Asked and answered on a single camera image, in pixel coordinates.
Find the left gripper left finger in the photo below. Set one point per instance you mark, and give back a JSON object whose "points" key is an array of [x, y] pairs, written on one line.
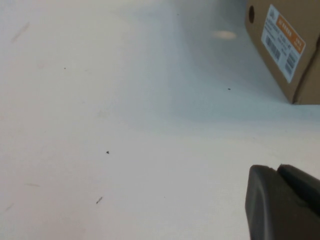
{"points": [[275, 215]]}

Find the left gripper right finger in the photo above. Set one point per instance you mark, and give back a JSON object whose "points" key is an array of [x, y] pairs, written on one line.
{"points": [[305, 192]]}

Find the brown cardboard shoe box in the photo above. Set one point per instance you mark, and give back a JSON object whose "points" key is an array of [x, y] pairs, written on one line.
{"points": [[307, 75]]}

